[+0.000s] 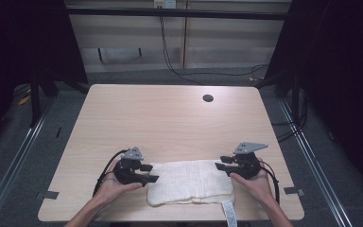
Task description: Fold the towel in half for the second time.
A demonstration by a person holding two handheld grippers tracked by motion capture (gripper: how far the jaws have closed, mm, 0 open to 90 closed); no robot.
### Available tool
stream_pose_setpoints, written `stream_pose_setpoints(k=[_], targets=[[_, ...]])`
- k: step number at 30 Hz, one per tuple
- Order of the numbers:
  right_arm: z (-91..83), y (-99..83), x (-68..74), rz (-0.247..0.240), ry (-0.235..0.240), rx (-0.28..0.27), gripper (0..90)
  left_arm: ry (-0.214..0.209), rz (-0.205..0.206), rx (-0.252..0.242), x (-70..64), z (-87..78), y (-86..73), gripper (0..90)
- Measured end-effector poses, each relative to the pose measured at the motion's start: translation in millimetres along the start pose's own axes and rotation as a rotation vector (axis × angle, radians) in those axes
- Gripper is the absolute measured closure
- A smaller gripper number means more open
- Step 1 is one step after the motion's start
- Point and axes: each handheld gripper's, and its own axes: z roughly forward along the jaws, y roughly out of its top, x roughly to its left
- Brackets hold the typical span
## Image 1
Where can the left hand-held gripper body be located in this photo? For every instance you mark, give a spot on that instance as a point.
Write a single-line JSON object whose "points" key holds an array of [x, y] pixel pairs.
{"points": [[127, 171]]}

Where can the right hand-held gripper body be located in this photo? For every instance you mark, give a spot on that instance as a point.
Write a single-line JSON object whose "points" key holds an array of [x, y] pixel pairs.
{"points": [[247, 167]]}

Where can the white cloth towel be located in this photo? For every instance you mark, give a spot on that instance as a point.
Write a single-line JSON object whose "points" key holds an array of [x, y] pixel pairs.
{"points": [[189, 183]]}

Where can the person's left hand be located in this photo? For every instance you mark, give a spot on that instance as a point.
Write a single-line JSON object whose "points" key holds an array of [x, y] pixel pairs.
{"points": [[113, 187]]}

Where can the person's right hand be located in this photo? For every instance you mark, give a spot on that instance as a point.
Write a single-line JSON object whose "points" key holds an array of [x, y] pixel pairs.
{"points": [[260, 187]]}

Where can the grey tape strip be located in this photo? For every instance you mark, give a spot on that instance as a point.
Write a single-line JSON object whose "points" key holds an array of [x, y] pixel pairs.
{"points": [[48, 195], [294, 191]]}

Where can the dark round table grommet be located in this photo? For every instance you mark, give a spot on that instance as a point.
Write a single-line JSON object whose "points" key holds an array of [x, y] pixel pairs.
{"points": [[208, 98]]}

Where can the small black floor tape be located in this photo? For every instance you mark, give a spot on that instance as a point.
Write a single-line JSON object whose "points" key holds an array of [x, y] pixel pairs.
{"points": [[58, 132]]}

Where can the black metal stand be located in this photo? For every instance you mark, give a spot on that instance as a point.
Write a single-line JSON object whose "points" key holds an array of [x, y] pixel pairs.
{"points": [[295, 97], [35, 101]]}

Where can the yellow floor object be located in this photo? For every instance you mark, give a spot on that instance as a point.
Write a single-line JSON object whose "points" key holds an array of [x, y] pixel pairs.
{"points": [[24, 100]]}

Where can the black curtain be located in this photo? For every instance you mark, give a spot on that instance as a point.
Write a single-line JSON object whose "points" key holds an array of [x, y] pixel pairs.
{"points": [[343, 78], [19, 38]]}

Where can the black horizontal bar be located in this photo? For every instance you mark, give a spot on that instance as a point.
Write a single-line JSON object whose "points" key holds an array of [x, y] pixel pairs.
{"points": [[176, 13]]}

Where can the metal floor rail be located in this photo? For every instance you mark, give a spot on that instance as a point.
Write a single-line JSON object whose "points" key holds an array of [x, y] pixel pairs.
{"points": [[15, 160], [315, 164]]}

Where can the white wall outlet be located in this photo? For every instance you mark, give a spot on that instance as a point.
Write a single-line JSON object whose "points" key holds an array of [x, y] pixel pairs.
{"points": [[165, 3]]}

